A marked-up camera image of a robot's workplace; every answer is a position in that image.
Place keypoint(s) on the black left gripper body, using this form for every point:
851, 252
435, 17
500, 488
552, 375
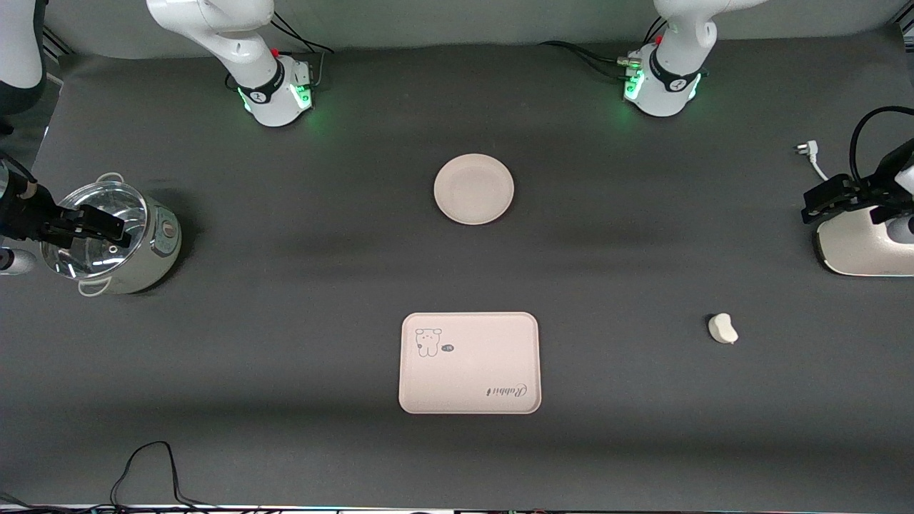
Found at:
875, 188

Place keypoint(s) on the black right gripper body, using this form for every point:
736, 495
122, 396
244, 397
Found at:
20, 215

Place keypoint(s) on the white steamed bun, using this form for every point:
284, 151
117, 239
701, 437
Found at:
722, 328

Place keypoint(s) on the round beige plate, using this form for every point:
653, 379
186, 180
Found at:
473, 189

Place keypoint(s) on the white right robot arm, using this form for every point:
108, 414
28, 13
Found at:
235, 43

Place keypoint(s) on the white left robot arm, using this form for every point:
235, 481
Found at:
671, 78

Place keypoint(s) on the beige rabbit print tray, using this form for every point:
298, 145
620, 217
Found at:
471, 371

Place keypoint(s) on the glass pot lid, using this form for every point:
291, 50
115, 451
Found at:
93, 260

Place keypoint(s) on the white appliance with dark rim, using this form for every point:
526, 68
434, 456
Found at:
857, 250

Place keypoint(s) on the steel pot with glass lid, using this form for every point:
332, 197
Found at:
153, 250

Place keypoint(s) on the aluminium frame rail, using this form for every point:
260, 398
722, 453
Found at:
57, 46

